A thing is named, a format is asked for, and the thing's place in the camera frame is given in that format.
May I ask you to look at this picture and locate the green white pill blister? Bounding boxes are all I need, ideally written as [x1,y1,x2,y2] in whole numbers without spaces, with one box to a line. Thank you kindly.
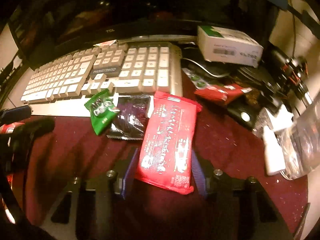
[182,68,209,89]

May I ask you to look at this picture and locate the small red packet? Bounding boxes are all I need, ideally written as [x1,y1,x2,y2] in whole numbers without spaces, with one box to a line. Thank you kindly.
[194,83,253,106]

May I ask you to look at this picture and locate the white power adapter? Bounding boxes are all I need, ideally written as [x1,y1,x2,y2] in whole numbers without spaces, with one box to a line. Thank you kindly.
[255,105,293,133]

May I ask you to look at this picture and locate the black computer mouse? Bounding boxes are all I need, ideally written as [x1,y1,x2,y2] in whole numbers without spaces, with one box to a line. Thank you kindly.
[181,57,239,79]

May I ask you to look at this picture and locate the black TCL monitor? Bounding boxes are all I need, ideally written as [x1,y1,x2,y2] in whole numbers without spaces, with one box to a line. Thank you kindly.
[1,0,279,68]

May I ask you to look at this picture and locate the green snack packet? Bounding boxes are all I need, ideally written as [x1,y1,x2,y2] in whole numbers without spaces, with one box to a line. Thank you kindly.
[84,89,120,135]

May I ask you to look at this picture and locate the white dropper bottle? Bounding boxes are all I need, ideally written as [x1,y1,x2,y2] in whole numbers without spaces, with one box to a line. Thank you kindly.
[263,126,286,176]

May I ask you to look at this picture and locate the white medicine box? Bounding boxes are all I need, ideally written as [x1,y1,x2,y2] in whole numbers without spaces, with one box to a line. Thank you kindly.
[197,25,264,68]

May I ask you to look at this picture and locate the red white tray box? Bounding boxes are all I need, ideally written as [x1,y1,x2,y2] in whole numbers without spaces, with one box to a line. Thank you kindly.
[0,122,24,134]

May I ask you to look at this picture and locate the white computer keyboard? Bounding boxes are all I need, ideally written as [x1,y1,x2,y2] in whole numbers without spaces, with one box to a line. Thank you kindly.
[21,41,182,117]

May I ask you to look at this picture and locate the dark purple snack packet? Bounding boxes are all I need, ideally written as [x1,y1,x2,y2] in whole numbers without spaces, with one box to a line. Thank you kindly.
[106,95,150,140]

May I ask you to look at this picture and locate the black motor with red wires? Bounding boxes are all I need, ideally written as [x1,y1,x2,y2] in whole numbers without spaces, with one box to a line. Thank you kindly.
[267,47,312,107]

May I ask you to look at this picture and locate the dark red table mat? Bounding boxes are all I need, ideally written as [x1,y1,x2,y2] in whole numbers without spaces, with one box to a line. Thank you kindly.
[1,101,293,239]

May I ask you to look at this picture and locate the black device with white button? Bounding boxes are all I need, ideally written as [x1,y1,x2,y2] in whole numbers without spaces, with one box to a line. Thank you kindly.
[226,99,259,130]

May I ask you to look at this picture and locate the clear plastic pitcher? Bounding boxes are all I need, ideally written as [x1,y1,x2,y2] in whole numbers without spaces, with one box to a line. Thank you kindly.
[278,95,320,180]

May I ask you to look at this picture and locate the red snack packet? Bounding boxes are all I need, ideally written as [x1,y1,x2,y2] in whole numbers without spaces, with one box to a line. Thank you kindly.
[136,91,202,195]

